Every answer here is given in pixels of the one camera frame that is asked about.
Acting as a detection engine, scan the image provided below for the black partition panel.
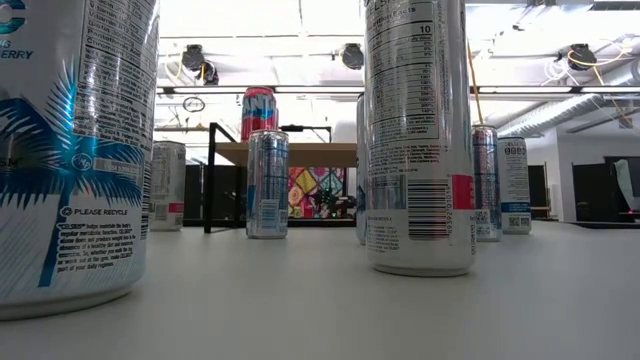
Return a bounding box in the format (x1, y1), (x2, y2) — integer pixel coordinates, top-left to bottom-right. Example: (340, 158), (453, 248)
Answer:
(182, 163), (247, 227)

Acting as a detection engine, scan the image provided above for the colourful patterned panel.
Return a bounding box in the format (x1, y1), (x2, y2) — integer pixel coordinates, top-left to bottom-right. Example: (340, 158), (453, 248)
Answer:
(288, 167), (347, 220)

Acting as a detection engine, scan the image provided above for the long ceiling light rail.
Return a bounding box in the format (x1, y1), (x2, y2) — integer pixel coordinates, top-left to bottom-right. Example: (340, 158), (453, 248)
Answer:
(156, 84), (640, 96)

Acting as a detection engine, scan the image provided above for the white plastic bag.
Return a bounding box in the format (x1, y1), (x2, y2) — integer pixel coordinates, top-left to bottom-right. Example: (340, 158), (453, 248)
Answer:
(613, 158), (640, 211)

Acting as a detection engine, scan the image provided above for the white Celsius can blue print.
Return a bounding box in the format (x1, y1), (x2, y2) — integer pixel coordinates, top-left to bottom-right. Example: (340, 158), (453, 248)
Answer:
(355, 92), (369, 246)

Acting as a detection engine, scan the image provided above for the white Celsius can blue band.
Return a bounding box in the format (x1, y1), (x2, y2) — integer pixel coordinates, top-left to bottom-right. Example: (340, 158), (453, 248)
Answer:
(497, 136), (533, 236)

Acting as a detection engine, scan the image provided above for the silver ventilation duct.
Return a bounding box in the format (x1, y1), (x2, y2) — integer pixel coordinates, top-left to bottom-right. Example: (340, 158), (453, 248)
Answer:
(497, 59), (640, 139)

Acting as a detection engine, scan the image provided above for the dark doorway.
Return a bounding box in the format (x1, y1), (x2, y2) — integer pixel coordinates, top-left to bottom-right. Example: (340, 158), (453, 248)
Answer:
(527, 164), (549, 220)
(571, 155), (640, 225)

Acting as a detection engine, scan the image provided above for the silver blue Red Bull can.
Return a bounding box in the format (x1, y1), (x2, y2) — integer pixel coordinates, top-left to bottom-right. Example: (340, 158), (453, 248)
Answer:
(245, 129), (290, 240)
(471, 124), (503, 243)

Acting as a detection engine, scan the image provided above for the wood shelf black metal frame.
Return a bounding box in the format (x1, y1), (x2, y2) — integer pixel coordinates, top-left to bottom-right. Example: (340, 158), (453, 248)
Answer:
(203, 122), (359, 235)

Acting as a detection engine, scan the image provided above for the white Celsius can blue palm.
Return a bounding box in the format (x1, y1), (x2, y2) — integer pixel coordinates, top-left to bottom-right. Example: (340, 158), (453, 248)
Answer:
(0, 0), (161, 321)

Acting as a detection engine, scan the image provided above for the white Celsius can red patch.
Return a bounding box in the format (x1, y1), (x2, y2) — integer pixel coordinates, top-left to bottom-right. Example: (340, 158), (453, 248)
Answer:
(148, 140), (187, 233)
(363, 0), (478, 278)

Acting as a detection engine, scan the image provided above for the orange hanging cord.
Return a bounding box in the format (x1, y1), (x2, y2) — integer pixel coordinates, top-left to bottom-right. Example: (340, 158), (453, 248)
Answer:
(466, 42), (485, 126)

